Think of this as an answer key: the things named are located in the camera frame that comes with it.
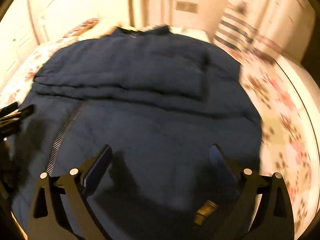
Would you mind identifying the navy blue puffer jacket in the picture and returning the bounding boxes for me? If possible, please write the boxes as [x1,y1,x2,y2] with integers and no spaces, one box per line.
[11,24,263,240]

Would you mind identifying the floral bed quilt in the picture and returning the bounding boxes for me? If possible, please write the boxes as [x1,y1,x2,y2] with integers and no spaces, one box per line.
[0,24,316,233]

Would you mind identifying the white wardrobe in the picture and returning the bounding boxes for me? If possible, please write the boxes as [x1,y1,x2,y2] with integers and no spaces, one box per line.
[1,0,39,87]

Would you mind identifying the patterned round cushion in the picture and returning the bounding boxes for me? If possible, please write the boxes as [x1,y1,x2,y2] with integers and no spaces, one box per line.
[63,18,99,38]

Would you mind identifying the white wooden headboard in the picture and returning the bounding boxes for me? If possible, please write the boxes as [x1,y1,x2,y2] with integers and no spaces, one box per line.
[30,0,129,42]

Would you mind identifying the white window bench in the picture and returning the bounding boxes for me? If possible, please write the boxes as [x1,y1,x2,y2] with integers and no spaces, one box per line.
[277,55,319,122]

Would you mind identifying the white nightstand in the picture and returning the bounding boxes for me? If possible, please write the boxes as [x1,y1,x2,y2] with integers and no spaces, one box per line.
[170,26,210,43]

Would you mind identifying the sailboat print curtain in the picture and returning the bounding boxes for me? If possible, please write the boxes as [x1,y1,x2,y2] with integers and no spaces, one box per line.
[213,0,278,53]

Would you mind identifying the wall socket plate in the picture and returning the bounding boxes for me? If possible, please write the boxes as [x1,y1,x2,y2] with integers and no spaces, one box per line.
[175,1,198,14]

